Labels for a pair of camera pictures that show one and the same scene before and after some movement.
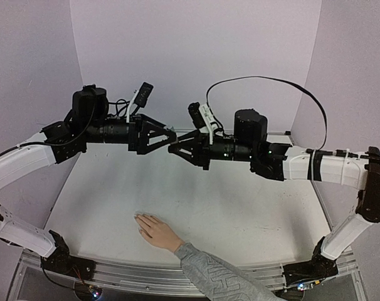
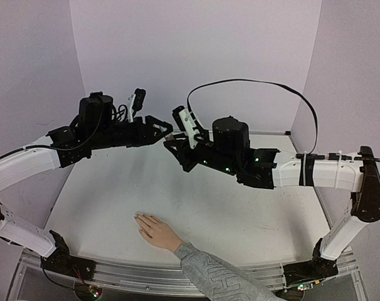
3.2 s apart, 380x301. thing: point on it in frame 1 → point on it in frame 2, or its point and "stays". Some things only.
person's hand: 158,232 stays
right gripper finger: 188,137 stays
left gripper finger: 156,146 → 158,138
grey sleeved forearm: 219,279 stays
